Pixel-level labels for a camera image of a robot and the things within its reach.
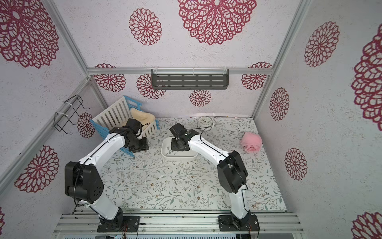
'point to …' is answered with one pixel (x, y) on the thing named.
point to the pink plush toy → (251, 142)
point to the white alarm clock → (204, 123)
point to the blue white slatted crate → (116, 115)
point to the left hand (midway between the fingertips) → (145, 148)
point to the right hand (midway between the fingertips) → (179, 146)
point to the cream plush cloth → (145, 118)
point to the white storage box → (168, 154)
